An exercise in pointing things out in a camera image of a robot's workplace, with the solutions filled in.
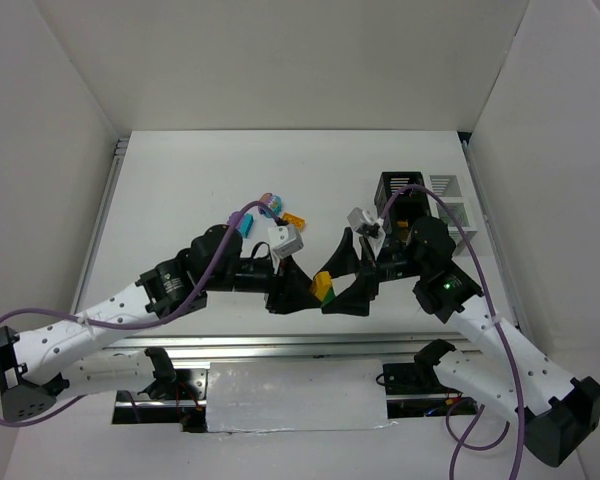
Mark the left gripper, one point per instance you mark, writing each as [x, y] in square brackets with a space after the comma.
[278, 285]

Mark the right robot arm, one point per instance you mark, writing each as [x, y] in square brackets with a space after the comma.
[555, 410]

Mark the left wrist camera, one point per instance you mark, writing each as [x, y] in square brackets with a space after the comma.
[284, 241]

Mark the orange lego brick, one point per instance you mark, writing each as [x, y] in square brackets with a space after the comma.
[291, 219]

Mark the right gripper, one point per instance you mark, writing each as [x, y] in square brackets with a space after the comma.
[369, 273]

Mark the aluminium front rail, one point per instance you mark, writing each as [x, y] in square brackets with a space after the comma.
[191, 349]

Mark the green wedge lego piece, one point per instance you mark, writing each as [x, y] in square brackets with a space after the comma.
[329, 297]

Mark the teal lego brick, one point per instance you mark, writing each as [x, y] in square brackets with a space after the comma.
[245, 225]

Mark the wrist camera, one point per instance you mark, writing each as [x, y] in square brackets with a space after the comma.
[284, 241]
[366, 224]

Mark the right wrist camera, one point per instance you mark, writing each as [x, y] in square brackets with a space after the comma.
[366, 224]

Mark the multicolor printed lego stack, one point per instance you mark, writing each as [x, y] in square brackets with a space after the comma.
[270, 204]

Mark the yellow curved lego piece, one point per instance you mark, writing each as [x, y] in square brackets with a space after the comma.
[321, 285]

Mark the black slotted container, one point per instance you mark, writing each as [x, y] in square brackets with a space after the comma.
[410, 205]

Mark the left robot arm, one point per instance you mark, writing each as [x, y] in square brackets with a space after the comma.
[69, 359]

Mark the white slotted container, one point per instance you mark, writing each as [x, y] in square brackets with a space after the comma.
[452, 191]

